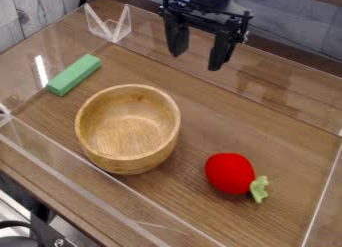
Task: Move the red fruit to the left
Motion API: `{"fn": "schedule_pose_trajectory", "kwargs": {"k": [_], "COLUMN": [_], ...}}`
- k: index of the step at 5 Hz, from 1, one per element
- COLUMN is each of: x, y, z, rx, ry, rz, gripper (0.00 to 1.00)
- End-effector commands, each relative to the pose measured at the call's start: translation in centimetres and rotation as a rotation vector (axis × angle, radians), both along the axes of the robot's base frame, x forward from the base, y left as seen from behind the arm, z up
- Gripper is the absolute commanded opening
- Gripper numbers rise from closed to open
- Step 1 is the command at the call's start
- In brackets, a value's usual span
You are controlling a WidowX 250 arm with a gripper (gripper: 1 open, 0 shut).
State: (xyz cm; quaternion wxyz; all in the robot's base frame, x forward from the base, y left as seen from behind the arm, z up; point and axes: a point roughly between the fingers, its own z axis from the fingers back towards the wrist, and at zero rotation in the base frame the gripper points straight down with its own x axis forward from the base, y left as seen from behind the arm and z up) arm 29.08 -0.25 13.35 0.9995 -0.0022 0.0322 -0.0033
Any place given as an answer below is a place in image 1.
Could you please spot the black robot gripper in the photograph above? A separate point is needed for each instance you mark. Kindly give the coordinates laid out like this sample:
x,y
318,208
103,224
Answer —
x,y
206,14

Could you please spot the green rectangular block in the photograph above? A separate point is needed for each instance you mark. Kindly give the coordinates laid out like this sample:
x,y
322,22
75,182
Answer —
x,y
74,74

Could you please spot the red plush strawberry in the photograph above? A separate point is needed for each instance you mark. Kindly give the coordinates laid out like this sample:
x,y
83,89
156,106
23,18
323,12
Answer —
x,y
231,174

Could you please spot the clear acrylic enclosure wall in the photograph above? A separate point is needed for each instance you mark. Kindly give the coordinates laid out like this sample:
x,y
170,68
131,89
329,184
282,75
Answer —
x,y
263,107

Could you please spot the black metal stand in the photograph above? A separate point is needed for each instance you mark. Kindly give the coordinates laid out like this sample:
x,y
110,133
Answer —
x,y
48,237

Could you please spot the wooden bowl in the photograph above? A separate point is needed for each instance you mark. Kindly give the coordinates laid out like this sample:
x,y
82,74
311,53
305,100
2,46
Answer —
x,y
127,127

